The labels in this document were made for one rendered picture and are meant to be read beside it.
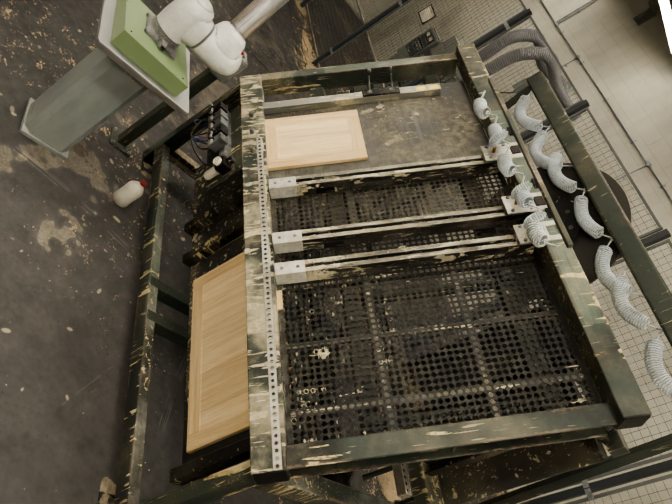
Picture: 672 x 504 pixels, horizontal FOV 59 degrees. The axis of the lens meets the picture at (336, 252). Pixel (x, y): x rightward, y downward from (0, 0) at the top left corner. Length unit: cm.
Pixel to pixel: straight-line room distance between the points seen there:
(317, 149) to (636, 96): 639
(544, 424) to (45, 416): 185
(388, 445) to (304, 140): 161
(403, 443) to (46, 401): 141
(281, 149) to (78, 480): 170
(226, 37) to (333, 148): 71
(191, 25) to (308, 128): 75
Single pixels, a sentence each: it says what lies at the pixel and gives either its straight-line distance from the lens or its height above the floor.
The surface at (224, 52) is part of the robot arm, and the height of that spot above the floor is 102.
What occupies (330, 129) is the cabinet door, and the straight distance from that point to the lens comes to 307.
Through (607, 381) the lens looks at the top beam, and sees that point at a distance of 223.
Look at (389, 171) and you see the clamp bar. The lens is 275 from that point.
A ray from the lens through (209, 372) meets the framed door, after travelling 274.
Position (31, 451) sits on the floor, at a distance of 256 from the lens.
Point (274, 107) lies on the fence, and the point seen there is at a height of 95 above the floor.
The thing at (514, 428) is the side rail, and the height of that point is 155.
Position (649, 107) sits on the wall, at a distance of 867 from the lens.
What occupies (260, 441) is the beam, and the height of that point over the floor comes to 84.
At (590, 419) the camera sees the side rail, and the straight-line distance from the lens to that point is 221.
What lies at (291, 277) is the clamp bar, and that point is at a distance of 240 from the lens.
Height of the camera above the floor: 206
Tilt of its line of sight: 22 degrees down
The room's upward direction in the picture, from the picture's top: 62 degrees clockwise
